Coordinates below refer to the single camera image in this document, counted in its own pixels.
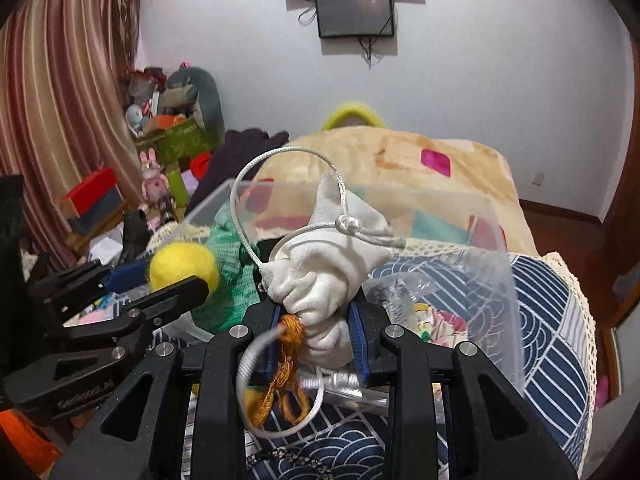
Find clear plastic storage box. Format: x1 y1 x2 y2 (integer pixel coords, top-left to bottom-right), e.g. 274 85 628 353
175 179 527 397

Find beaded chain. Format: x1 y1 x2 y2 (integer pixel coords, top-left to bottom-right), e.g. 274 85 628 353
247 449 334 477

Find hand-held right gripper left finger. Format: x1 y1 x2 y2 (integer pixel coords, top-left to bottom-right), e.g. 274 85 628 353
47 304 282 480

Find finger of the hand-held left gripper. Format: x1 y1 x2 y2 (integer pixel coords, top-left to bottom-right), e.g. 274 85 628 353
27 258 152 332
4 276 211 415

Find grey plush toy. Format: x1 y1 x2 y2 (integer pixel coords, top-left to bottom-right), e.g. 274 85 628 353
166 65 226 144

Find green knitted cloth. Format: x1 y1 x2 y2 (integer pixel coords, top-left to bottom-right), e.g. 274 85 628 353
191 205 264 334

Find yellow felt ball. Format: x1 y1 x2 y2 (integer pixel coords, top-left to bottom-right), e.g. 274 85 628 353
149 242 221 300

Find white drawstring pouch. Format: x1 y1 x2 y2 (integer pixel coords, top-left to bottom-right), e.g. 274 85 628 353
231 146 408 372

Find green storage box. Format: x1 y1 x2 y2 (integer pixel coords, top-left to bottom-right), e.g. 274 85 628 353
134 119 215 207

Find dark purple clothing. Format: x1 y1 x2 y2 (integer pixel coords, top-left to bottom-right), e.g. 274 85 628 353
186 129 291 214

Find clear plastic wrapper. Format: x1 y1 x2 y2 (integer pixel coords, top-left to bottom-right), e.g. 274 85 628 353
299 367 394 409

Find clear plastic bag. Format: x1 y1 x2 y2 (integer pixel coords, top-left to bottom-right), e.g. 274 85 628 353
362 259 482 347

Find striped brown curtain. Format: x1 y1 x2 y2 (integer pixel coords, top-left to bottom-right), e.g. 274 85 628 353
0 0 145 272

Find floral cloth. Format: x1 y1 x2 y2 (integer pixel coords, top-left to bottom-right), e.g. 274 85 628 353
411 302 469 347

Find beige patterned blanket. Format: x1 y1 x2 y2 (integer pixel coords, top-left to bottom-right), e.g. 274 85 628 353
249 127 540 257

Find orange tassel with white cord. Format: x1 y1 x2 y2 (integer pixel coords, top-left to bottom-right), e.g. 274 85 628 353
235 314 322 432

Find orange plastic object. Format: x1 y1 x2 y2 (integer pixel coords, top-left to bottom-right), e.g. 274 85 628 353
0 406 67 480

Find black hanging cables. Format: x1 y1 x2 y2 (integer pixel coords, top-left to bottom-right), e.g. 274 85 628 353
357 35 387 69

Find red and grey box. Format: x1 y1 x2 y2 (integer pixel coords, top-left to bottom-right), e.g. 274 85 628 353
59 167 127 217

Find navy wave-pattern cloth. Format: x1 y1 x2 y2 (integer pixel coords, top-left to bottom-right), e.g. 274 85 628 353
184 251 599 480

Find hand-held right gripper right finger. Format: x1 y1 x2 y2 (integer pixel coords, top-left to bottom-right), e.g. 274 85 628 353
349 304 582 480

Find pile of small toys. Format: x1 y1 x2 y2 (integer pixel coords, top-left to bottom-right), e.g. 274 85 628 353
123 65 169 137

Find pink bunny toy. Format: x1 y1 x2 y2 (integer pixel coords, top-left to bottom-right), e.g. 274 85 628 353
139 149 172 202

